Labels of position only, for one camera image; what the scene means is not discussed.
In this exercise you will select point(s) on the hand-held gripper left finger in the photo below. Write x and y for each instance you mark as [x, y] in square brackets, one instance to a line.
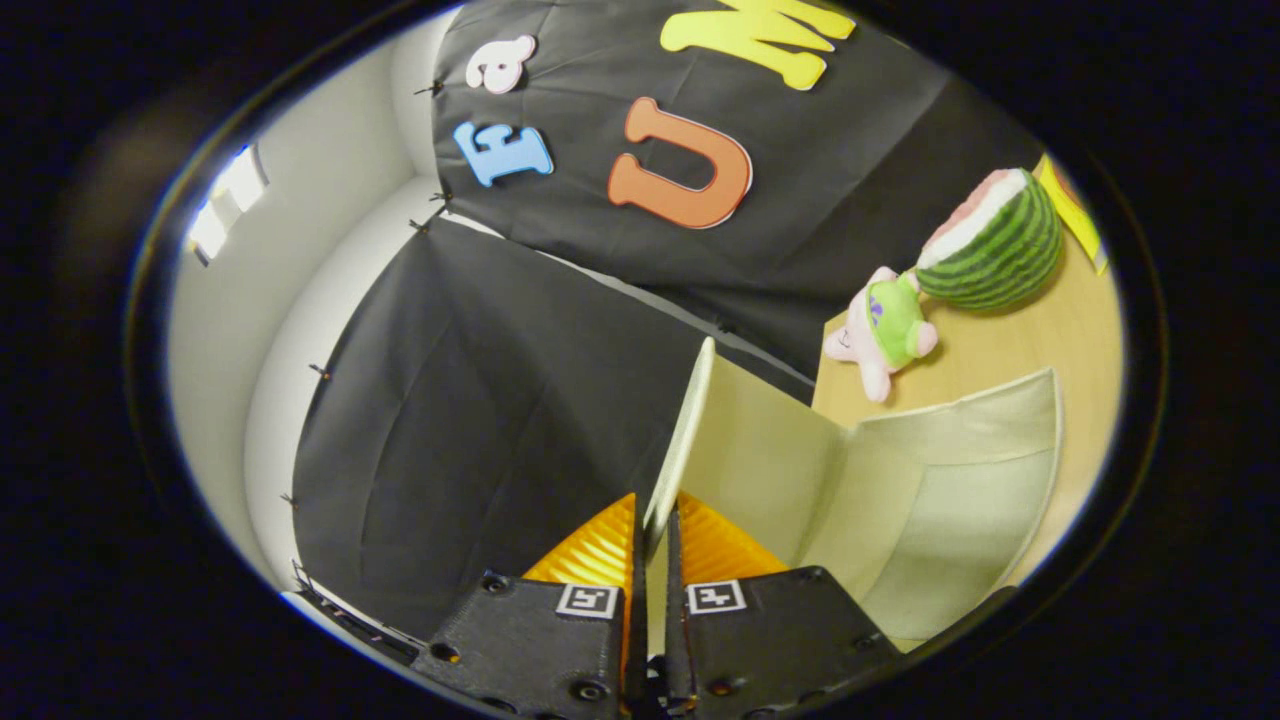
[530, 650]

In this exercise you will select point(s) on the pale green storage box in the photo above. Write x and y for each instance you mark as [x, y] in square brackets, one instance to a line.
[900, 500]

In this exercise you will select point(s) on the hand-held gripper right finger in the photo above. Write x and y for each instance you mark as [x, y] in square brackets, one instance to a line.
[770, 640]

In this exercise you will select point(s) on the pink and green plush toy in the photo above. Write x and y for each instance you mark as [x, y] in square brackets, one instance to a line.
[890, 325]

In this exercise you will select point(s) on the watermelon slice plush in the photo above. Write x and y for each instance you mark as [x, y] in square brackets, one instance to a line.
[1000, 250]

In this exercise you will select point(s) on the ceiling light panel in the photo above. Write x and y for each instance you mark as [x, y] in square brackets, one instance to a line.
[228, 205]

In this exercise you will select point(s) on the yellow book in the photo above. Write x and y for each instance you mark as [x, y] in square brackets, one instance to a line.
[1075, 215]

